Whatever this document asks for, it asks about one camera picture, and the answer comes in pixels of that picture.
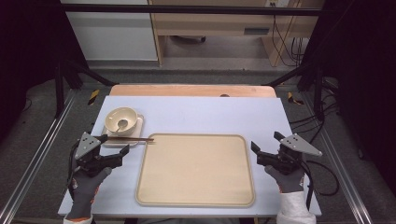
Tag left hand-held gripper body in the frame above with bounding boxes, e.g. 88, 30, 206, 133
74, 132, 123, 178

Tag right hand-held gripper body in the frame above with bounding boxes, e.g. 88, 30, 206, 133
255, 133, 323, 175

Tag dark brown chopstick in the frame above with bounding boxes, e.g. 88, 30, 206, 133
106, 135, 155, 142
106, 137, 155, 144

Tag small beige square plate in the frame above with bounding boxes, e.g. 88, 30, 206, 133
99, 113, 146, 149

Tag cream bowl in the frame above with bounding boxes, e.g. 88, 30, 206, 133
104, 106, 139, 137

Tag large beige tray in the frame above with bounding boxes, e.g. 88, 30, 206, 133
134, 133, 257, 208

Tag person's right hand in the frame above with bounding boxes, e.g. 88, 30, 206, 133
263, 164, 306, 195

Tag person's left hand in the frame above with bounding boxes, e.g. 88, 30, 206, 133
65, 166, 113, 220

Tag yellow black tape strip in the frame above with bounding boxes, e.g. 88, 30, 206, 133
287, 91, 305, 106
87, 89, 101, 106

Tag black metal stand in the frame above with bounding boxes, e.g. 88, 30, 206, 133
265, 61, 327, 121
53, 60, 117, 119

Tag wooden table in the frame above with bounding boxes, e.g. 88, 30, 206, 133
108, 83, 277, 99

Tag black curtain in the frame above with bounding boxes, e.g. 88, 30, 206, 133
298, 0, 396, 198
0, 0, 92, 145

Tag white cabinet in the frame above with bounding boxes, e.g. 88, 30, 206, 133
60, 0, 159, 62

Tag light wooden desk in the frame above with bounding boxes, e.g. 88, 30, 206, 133
148, 0, 327, 67

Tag white power strip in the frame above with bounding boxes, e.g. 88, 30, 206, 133
263, 0, 292, 8

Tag left hand-held gripper cable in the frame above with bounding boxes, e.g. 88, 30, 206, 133
66, 141, 82, 200

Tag hand-held gripper cable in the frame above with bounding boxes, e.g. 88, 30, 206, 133
66, 141, 82, 200
300, 160, 341, 211

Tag black floor cables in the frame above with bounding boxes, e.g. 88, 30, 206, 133
289, 77, 341, 145

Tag right hand-held gripper cable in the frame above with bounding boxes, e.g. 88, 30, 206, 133
300, 160, 341, 211

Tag aluminium rail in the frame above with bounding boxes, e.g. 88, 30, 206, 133
300, 91, 374, 224
0, 90, 78, 224

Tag hanging cables bundle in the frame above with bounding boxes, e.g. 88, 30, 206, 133
270, 14, 308, 68

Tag black horizontal frame bar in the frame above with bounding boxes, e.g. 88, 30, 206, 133
60, 3, 325, 18

